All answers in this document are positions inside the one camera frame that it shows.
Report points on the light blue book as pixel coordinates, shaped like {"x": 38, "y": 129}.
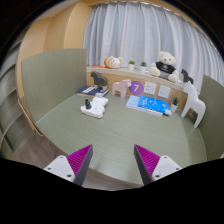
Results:
{"x": 132, "y": 101}

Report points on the small black charger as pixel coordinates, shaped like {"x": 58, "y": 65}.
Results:
{"x": 87, "y": 105}

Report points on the small plant in white pot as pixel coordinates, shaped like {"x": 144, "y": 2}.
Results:
{"x": 131, "y": 67}
{"x": 174, "y": 106}
{"x": 143, "y": 69}

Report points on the dark blue book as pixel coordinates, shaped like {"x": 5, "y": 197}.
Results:
{"x": 87, "y": 90}

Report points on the white curtain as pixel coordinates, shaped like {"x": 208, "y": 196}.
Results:
{"x": 140, "y": 33}

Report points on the small black horse figure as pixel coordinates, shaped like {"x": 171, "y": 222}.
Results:
{"x": 186, "y": 76}

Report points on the cream teddy bear black shirt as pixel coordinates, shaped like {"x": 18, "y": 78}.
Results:
{"x": 165, "y": 68}

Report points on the white wall socket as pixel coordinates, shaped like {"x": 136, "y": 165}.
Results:
{"x": 149, "y": 88}
{"x": 164, "y": 92}

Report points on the orange and cream plush toy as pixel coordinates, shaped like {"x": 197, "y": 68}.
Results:
{"x": 114, "y": 62}

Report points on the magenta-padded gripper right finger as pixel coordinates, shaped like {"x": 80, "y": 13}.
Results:
{"x": 163, "y": 166}

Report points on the green partition panel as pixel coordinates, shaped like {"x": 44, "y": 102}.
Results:
{"x": 53, "y": 80}
{"x": 213, "y": 116}

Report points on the round purple number sign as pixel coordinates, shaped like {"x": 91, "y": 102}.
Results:
{"x": 136, "y": 88}

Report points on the pink horse figure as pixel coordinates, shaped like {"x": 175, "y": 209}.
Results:
{"x": 120, "y": 87}

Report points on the bright blue book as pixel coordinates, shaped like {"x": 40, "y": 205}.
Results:
{"x": 153, "y": 104}

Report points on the grey shelf unit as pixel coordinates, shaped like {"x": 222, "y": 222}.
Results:
{"x": 10, "y": 110}

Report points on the wooden ledge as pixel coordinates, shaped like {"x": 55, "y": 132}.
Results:
{"x": 133, "y": 74}

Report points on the white bear-shaped power strip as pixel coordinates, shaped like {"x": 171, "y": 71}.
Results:
{"x": 98, "y": 106}

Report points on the dark grey horse figure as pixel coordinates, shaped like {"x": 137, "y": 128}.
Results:
{"x": 99, "y": 80}

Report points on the large white horse figure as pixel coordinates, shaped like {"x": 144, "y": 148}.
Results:
{"x": 193, "y": 101}

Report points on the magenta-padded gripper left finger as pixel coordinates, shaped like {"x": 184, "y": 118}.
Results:
{"x": 60, "y": 166}

